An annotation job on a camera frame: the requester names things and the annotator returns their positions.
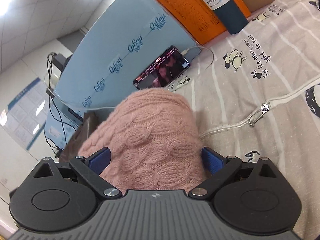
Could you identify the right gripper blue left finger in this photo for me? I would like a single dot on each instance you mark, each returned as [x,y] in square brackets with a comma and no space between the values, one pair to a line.
[88,172]

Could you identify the blue wall notice board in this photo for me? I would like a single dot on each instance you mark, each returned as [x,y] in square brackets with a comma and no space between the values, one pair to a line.
[25,116]

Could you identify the orange cardboard box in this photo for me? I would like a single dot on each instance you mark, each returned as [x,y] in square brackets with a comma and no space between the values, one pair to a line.
[198,18]

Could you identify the black power adapter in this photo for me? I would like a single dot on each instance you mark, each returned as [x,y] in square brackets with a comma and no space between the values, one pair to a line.
[60,62]

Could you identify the dark blue vacuum bottle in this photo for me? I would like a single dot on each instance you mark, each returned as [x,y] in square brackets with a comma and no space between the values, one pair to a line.
[229,14]

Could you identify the silver zipper pull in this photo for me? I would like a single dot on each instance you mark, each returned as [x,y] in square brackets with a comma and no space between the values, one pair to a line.
[258,114]

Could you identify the black smartphone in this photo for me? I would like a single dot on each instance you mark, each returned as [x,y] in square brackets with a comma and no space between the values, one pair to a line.
[166,68]

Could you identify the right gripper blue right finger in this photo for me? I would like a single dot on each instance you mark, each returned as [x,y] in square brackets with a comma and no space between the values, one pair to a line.
[222,171]

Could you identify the pink knitted sweater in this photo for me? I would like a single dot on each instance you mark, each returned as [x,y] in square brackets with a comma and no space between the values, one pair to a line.
[154,143]

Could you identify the light blue Corou box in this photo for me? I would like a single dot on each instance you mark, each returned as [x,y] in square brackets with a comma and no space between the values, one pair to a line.
[122,43]

